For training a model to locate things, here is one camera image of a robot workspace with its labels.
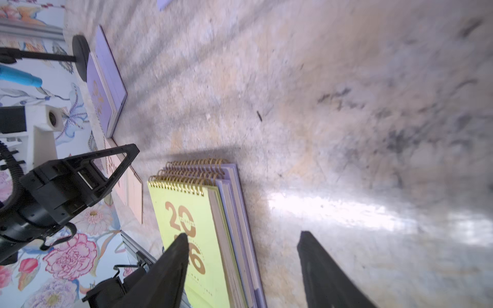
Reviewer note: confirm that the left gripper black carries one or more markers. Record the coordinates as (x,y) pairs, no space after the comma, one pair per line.
(45,200)

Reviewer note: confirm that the left corner aluminium profile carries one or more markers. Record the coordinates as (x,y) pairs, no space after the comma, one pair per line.
(23,29)

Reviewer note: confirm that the blue microphone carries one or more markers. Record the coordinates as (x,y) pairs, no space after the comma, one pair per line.
(14,75)

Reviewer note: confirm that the yellow-green calendar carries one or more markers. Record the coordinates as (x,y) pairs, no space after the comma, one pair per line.
(193,207)

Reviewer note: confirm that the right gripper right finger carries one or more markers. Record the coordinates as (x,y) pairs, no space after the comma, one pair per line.
(325,283)

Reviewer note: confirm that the purple calendar front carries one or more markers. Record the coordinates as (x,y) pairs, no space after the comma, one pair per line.
(246,250)

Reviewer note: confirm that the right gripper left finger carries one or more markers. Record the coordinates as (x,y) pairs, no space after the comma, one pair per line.
(162,282)

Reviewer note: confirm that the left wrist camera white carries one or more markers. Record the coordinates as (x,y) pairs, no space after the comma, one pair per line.
(30,132)

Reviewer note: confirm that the black microphone stand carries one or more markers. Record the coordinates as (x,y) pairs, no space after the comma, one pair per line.
(80,48)

